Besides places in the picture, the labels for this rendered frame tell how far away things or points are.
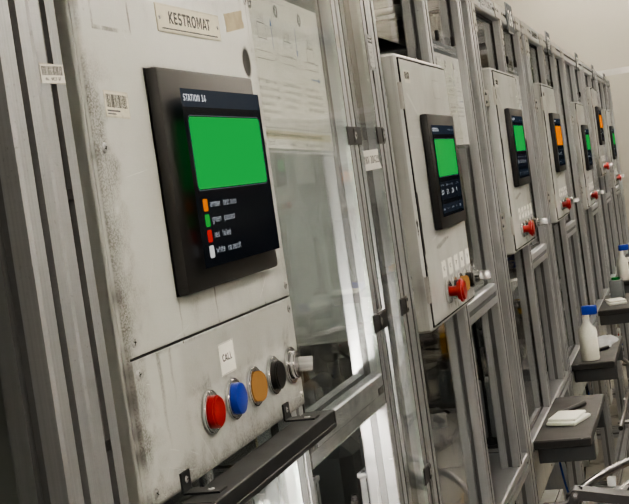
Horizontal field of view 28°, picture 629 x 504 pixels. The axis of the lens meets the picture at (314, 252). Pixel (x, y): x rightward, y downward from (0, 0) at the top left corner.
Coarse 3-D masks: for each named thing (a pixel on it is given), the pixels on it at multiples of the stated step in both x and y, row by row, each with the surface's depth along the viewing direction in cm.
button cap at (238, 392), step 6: (234, 384) 118; (240, 384) 118; (234, 390) 118; (240, 390) 118; (234, 396) 117; (240, 396) 118; (246, 396) 120; (234, 402) 117; (240, 402) 118; (246, 402) 119; (234, 408) 118; (240, 408) 118; (246, 408) 119
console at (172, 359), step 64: (64, 0) 99; (128, 0) 107; (192, 0) 121; (64, 64) 99; (128, 64) 105; (192, 64) 119; (128, 128) 104; (128, 192) 102; (192, 192) 112; (128, 256) 101; (192, 256) 111; (256, 256) 126; (128, 320) 100; (192, 320) 112; (256, 320) 128; (128, 384) 99; (192, 384) 110; (256, 384) 123; (128, 448) 101; (192, 448) 109
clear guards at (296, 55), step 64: (256, 0) 143; (320, 0) 170; (256, 64) 141; (320, 64) 166; (320, 128) 162; (320, 192) 159; (384, 192) 192; (320, 256) 155; (384, 256) 187; (320, 320) 152; (320, 384) 149; (320, 448) 146
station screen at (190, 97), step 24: (192, 96) 112; (216, 96) 118; (240, 96) 124; (192, 144) 111; (264, 144) 130; (192, 168) 110; (216, 192) 115; (240, 192) 121; (264, 192) 128; (216, 216) 114; (240, 216) 120; (264, 216) 127; (216, 240) 114; (240, 240) 120; (264, 240) 126; (216, 264) 113
